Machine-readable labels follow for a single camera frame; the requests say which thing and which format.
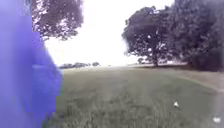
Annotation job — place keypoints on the blue cloth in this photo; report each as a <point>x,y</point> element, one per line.
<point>20,66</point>

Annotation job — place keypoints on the lone spreading tree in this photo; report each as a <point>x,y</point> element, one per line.
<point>60,16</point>

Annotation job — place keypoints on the large dark tree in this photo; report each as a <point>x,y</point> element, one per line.
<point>200,33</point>

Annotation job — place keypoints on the green grass field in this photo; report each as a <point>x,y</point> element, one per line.
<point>133,96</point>

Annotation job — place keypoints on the row of distant trees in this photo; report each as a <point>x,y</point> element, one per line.
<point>78,65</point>

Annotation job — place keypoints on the pale dirt path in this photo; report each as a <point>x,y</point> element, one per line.
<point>210,80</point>

